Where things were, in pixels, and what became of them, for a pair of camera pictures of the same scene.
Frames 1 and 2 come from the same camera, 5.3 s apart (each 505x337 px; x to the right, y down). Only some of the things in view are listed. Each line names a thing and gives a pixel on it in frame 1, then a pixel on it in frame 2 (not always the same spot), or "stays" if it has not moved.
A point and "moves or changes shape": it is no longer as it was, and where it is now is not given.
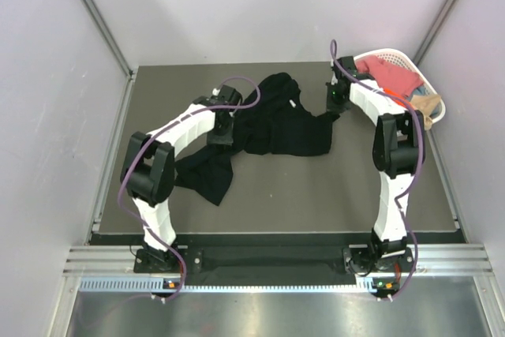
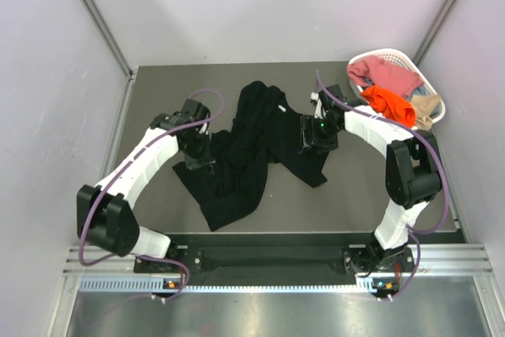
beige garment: x=427 y=105 stays
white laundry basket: x=402 y=59 stays
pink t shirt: x=390 y=77 stays
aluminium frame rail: x=117 y=261 stays
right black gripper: x=331 y=107 to x=308 y=124
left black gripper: x=225 y=140 to x=205 y=161
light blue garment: x=420 y=90 stays
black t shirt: x=269 y=120 moves or changes shape
